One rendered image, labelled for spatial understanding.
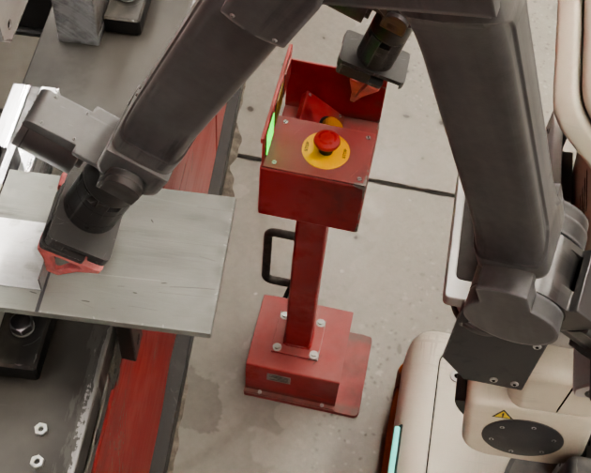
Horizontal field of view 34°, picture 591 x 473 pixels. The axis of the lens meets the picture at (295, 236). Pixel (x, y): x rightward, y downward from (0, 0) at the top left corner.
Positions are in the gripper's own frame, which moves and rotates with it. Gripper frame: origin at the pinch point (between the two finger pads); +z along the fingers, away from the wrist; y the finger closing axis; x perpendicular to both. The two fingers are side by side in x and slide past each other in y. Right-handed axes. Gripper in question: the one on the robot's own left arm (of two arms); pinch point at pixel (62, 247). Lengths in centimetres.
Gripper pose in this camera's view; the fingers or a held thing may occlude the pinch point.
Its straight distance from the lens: 105.5
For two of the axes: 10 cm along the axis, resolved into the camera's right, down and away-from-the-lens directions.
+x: 8.5, 3.8, 3.6
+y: -1.2, 8.1, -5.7
